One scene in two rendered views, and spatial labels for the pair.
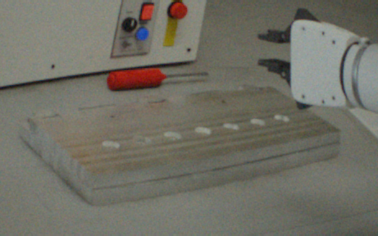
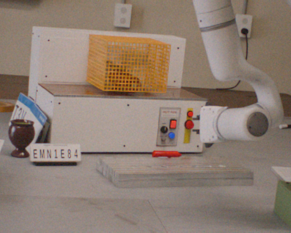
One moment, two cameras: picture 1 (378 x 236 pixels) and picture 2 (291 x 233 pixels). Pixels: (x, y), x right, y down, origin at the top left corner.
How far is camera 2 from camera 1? 103 cm
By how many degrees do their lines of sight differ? 21
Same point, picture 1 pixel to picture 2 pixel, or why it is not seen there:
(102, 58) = (151, 145)
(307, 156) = (230, 181)
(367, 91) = (221, 128)
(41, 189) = (95, 182)
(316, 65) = (207, 124)
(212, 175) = (177, 181)
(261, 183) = (202, 188)
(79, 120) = (124, 160)
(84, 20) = (139, 124)
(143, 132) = (152, 165)
